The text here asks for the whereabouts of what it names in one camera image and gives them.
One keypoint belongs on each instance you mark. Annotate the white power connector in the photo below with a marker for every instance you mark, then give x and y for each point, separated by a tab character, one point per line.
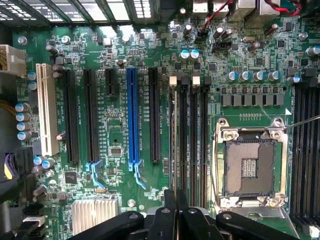
13	62

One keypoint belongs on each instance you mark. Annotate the silver finned heatsink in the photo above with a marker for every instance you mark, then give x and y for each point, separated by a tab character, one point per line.
95	217

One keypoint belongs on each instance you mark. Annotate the open metal PC case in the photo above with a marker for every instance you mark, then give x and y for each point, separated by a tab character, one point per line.
75	11

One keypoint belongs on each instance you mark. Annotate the green Dell motherboard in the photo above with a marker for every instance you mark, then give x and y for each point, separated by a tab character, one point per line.
120	120

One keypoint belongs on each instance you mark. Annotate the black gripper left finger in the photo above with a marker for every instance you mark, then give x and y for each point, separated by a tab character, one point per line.
162	225

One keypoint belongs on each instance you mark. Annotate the long black expansion slot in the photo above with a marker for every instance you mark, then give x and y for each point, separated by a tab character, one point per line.
154	115
91	115
71	115

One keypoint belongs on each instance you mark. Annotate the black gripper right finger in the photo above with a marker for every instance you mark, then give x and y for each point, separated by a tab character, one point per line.
192	225

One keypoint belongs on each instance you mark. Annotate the white expansion slot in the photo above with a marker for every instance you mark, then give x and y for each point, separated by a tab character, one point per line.
47	110

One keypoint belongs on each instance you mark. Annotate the blue expansion slot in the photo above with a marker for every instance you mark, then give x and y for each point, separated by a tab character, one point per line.
132	115

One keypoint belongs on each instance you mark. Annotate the thin metal locking lever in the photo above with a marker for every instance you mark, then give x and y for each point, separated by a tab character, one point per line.
302	122

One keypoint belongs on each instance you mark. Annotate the silver socket cover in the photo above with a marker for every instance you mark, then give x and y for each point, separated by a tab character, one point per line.
262	211

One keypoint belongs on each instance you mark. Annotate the CPU socket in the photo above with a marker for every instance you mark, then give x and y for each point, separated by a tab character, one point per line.
250	167

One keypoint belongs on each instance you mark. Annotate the short black expansion slot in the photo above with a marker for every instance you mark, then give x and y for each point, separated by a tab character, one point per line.
111	82

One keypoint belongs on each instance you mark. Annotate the black RAM slot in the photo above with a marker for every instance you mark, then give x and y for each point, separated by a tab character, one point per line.
184	125
206	125
306	150
296	150
315	150
172	82
195	125

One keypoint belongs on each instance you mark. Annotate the silver rear port block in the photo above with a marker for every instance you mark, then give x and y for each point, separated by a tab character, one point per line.
257	10

